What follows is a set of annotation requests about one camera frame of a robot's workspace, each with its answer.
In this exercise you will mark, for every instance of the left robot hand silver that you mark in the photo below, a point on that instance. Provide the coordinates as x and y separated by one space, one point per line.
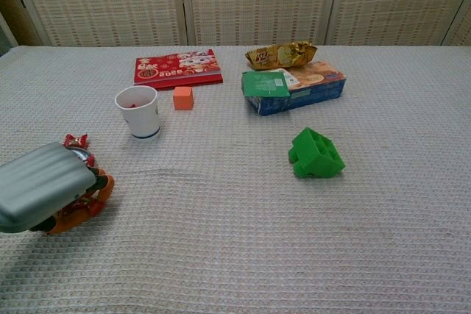
40 185

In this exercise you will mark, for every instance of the round metal plate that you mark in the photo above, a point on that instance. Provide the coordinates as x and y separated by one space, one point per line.
79 153

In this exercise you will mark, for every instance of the white paper cup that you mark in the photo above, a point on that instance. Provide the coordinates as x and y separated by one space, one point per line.
143 123

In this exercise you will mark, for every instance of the orange cube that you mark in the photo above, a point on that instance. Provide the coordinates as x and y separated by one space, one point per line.
183 99

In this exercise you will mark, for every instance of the brown folding screen panel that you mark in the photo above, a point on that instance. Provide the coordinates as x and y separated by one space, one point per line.
14 16

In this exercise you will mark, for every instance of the red desk calendar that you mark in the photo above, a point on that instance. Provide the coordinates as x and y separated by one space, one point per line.
173 67

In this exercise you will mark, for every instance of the woven folding screen panel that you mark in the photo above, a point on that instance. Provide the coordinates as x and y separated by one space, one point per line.
397 1
103 1
464 31
257 1

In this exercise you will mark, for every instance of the white woven tablecloth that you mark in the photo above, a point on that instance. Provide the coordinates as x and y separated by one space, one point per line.
235 237

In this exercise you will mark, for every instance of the gold snack bag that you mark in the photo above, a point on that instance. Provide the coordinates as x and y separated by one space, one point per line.
279 56

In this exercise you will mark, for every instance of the green building block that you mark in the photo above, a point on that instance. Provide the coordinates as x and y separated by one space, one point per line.
316 156

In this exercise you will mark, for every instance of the blue biscuit box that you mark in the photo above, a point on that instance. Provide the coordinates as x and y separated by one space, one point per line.
316 86

